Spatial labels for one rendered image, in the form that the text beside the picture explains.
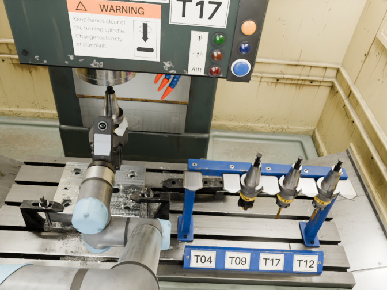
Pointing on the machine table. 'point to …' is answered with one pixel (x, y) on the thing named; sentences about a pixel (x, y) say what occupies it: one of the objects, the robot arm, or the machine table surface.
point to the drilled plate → (139, 182)
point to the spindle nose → (104, 76)
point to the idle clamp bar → (212, 184)
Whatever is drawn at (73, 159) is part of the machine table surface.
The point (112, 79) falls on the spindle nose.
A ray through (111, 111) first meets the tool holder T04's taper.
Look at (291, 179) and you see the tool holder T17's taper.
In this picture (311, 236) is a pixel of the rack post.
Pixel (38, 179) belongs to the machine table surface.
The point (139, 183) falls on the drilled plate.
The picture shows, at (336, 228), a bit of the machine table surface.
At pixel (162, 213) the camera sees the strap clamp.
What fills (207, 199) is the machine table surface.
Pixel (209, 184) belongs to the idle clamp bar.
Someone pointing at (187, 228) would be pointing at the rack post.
